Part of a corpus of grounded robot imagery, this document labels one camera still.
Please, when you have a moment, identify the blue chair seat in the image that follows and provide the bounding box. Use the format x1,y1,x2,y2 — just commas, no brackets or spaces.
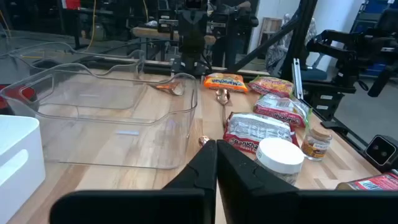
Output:
300,67,328,82

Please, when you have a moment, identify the black table-level camera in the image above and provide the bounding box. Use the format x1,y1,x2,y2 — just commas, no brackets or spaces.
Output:
363,134,398,173

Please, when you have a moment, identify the white plastic bin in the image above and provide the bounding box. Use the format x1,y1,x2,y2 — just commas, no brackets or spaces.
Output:
0,114,47,224

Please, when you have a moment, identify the pink yellow ramen packet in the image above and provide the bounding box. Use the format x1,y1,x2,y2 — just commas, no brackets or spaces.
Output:
248,76,295,99

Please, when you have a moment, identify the orange ramen packet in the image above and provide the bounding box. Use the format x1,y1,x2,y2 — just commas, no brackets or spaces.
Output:
203,72,249,94

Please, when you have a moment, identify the black controller box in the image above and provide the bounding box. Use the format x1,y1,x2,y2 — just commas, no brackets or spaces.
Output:
303,81,357,121

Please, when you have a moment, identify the red background box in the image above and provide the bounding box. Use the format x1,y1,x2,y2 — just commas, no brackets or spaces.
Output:
61,0,81,10

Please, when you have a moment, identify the green-trimmed ramen packet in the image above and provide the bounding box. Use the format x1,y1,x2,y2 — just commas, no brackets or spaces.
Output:
252,93,313,128

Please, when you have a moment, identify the blue shelving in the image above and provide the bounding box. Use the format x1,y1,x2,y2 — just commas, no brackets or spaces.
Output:
350,0,398,78

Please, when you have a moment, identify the wooden workbench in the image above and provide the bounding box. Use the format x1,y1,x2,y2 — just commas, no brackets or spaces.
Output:
131,26,218,45

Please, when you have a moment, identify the white-lid spice jar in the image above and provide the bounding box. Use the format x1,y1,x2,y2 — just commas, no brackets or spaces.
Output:
254,137,305,187

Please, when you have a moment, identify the red bowl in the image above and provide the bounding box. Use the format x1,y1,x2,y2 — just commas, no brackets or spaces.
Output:
0,83,39,116

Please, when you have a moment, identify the yellow hanging cable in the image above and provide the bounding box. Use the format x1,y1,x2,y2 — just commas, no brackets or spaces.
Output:
85,0,97,52

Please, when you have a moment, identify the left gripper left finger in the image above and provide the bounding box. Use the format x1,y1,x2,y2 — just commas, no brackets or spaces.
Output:
49,139,218,224

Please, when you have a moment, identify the silver aluminium extrusion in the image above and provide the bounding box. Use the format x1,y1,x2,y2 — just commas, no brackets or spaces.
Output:
291,58,305,100

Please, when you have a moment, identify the wooden panel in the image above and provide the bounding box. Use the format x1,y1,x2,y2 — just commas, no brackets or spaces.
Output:
257,17,283,47

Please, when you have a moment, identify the small round wooden lid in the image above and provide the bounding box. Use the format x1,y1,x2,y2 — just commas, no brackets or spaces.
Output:
300,127,333,162

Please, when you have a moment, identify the red spice container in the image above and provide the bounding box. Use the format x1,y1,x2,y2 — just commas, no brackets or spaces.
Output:
335,169,398,192

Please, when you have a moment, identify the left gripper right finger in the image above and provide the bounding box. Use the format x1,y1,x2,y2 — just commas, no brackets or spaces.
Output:
216,139,398,224

